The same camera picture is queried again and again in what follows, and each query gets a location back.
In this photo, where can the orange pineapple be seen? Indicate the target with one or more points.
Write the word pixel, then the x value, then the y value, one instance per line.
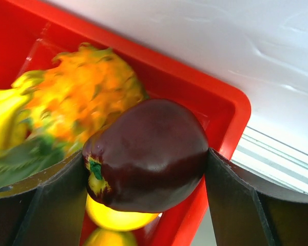
pixel 84 93

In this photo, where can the dark purple plum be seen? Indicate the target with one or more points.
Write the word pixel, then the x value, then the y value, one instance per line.
pixel 150 159

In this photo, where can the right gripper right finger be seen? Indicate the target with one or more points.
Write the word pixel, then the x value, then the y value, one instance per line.
pixel 249 210

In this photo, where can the yellow lemon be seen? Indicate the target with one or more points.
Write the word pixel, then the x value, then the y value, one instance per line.
pixel 110 219

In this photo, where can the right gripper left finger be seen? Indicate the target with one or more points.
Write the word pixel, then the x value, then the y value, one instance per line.
pixel 46 208

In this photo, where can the yellow banana bunch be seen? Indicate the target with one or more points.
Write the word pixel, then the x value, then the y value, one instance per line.
pixel 13 130

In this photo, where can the red plastic tray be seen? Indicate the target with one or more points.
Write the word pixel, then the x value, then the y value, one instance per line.
pixel 33 32

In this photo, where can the red green yellow mango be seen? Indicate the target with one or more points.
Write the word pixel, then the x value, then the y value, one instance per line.
pixel 104 237

